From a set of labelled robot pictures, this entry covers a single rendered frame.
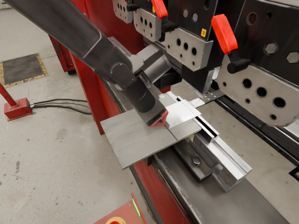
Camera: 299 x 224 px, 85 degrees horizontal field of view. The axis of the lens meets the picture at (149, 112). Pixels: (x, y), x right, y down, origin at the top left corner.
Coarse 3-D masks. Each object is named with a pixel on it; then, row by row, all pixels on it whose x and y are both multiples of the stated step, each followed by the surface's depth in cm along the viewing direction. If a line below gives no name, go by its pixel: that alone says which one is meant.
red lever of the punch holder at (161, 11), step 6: (156, 0) 38; (162, 0) 39; (156, 6) 38; (162, 6) 38; (156, 12) 39; (162, 12) 38; (162, 18) 38; (168, 24) 38; (174, 24) 39; (162, 30) 38; (168, 30) 38
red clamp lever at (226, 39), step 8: (216, 16) 26; (224, 16) 26; (216, 24) 26; (224, 24) 26; (216, 32) 27; (224, 32) 26; (232, 32) 26; (224, 40) 26; (232, 40) 26; (224, 48) 26; (232, 48) 26; (232, 56) 26; (232, 64) 26; (240, 64) 26; (248, 64) 27; (232, 72) 26
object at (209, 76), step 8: (184, 72) 49; (192, 72) 46; (200, 72) 43; (208, 72) 41; (184, 80) 52; (192, 80) 47; (200, 80) 44; (208, 80) 43; (192, 88) 50; (200, 88) 45; (208, 88) 45; (200, 96) 48
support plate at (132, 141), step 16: (128, 112) 55; (112, 128) 50; (128, 128) 50; (144, 128) 50; (160, 128) 50; (176, 128) 50; (192, 128) 50; (112, 144) 46; (128, 144) 46; (144, 144) 46; (160, 144) 46; (128, 160) 43
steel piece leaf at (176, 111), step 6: (180, 102) 58; (168, 108) 56; (174, 108) 56; (180, 108) 56; (186, 108) 56; (168, 114) 54; (174, 114) 54; (180, 114) 54; (186, 114) 54; (192, 114) 54; (168, 120) 52; (174, 120) 52; (180, 120) 52; (186, 120) 52; (168, 126) 49; (174, 126) 51
